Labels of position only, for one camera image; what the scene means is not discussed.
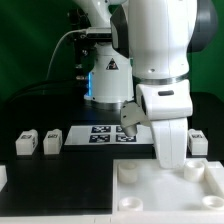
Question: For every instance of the white obstacle block left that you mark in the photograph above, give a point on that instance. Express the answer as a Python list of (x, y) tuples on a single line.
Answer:
[(3, 177)]

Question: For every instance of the white sheet with markers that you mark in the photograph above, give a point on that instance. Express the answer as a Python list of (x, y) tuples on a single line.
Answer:
[(106, 135)]

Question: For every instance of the white front rail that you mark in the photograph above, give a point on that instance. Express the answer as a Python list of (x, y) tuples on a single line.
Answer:
[(140, 218)]

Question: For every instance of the white square tabletop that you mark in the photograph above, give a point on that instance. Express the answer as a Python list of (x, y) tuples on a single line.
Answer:
[(142, 185)]

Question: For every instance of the black camera on stand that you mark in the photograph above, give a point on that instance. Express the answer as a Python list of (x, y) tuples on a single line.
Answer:
[(85, 38)]

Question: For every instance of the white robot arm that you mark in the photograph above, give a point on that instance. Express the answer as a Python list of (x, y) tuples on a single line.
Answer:
[(142, 67)]

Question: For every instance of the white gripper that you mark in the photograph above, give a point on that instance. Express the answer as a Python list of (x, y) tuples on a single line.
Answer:
[(169, 135)]

